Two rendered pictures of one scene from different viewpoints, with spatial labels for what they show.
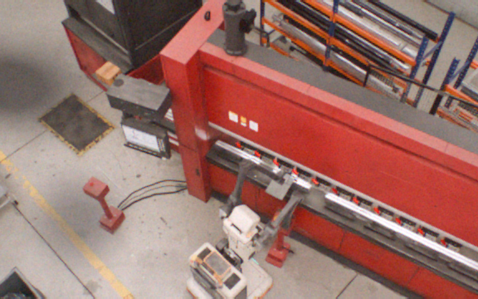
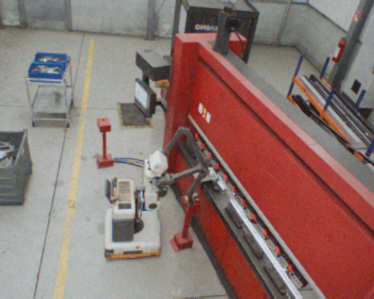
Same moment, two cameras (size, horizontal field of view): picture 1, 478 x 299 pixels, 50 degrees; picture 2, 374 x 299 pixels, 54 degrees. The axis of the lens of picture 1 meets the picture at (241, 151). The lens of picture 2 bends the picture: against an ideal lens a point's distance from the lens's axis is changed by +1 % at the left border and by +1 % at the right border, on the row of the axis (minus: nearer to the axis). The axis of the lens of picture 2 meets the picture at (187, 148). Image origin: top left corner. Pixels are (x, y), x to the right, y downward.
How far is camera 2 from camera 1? 234 cm
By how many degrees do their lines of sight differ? 28
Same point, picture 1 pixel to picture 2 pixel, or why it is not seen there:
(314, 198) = (223, 200)
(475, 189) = (324, 198)
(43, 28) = not seen: hidden behind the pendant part
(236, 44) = (219, 42)
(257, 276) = (151, 236)
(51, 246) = (62, 153)
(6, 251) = (40, 141)
